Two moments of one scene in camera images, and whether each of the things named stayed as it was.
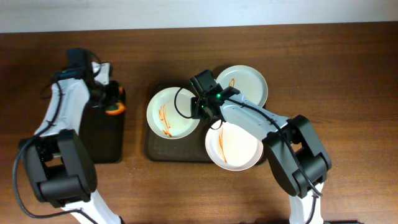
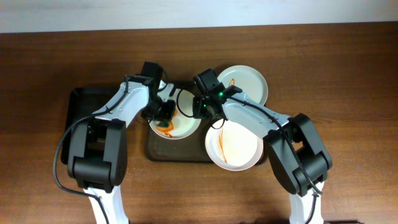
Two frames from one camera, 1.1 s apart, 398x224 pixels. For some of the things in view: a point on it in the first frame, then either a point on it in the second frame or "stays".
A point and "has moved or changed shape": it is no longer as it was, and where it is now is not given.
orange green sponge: (119, 107) has moved or changed shape
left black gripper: (111, 96) to (166, 111)
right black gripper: (198, 109) stays
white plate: (163, 117) stays
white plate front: (231, 148) stays
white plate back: (249, 82) stays
